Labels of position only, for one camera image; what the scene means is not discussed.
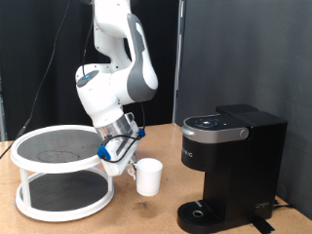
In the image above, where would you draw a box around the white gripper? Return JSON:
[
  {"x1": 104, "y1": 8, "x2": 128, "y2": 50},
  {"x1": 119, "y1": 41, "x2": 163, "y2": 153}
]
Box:
[{"x1": 100, "y1": 120, "x2": 144, "y2": 178}]

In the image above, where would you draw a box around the white mug green taped handle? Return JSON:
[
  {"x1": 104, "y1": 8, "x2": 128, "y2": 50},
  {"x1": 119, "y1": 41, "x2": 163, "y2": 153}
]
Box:
[{"x1": 127, "y1": 157, "x2": 164, "y2": 197}]

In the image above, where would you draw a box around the black Keurig coffee machine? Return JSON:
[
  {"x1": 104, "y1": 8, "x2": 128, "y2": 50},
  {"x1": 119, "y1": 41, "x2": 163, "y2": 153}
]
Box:
[{"x1": 176, "y1": 103, "x2": 289, "y2": 234}]

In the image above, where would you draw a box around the white two-tier turntable stand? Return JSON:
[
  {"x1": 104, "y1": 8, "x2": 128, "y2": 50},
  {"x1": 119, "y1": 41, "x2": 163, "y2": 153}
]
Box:
[{"x1": 10, "y1": 124, "x2": 115, "y2": 223}]

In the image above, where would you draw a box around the large blue cable clip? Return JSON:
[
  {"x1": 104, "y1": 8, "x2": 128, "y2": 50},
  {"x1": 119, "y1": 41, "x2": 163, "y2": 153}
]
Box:
[{"x1": 97, "y1": 144, "x2": 112, "y2": 162}]

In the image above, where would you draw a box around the long black camera cable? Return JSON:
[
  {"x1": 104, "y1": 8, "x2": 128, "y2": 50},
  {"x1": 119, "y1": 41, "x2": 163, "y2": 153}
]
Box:
[{"x1": 0, "y1": 0, "x2": 146, "y2": 160}]

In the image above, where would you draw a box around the grey metal frame bar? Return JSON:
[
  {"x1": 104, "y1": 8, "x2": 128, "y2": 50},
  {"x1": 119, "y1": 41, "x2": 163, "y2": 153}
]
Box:
[{"x1": 0, "y1": 72, "x2": 7, "y2": 142}]

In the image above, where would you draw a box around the black power cord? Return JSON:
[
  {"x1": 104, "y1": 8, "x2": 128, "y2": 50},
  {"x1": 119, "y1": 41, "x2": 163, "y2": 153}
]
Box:
[{"x1": 273, "y1": 198, "x2": 295, "y2": 210}]

